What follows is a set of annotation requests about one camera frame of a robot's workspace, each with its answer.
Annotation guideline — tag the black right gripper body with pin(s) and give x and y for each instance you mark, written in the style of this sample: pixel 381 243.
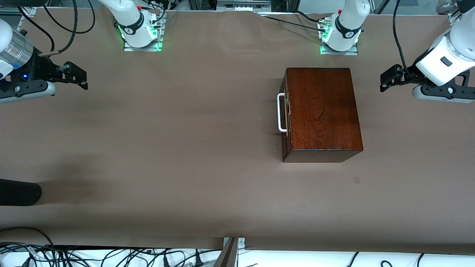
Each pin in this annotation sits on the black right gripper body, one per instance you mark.
pixel 41 68

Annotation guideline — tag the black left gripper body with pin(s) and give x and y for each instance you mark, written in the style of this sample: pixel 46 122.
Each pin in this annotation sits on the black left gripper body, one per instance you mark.
pixel 412 76

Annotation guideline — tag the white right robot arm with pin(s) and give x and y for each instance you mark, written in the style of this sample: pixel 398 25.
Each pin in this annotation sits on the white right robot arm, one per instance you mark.
pixel 130 22

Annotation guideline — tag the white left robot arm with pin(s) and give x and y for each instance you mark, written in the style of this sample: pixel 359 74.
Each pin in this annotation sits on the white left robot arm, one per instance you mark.
pixel 445 55

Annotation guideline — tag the aluminium profile corner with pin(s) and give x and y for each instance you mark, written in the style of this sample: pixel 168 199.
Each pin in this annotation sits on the aluminium profile corner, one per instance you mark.
pixel 454 18
pixel 29 11

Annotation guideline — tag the dark brown wooden cabinet box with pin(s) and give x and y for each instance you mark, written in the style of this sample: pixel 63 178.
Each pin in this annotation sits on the dark brown wooden cabinet box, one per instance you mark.
pixel 323 111

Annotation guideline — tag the brown paper table cover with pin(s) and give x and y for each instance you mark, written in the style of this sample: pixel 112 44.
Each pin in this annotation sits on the brown paper table cover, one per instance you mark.
pixel 185 148

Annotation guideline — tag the black cylinder object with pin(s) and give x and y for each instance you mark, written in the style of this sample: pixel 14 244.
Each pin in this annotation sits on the black cylinder object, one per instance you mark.
pixel 18 192

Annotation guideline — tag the black power plug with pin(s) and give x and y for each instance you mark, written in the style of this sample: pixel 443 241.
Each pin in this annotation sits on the black power plug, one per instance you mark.
pixel 199 261

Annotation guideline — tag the dark grey metal beam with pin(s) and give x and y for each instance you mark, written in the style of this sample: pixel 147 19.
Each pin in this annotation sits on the dark grey metal beam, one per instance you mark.
pixel 226 257

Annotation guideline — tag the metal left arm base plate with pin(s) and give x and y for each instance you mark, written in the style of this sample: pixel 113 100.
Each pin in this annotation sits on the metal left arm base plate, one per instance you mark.
pixel 352 52

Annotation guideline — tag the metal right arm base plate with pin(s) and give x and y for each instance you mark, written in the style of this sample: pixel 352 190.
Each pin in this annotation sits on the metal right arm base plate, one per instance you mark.
pixel 128 48

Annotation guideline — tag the aluminium corner bracket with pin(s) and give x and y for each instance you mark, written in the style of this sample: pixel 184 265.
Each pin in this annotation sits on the aluminium corner bracket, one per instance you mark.
pixel 241 243

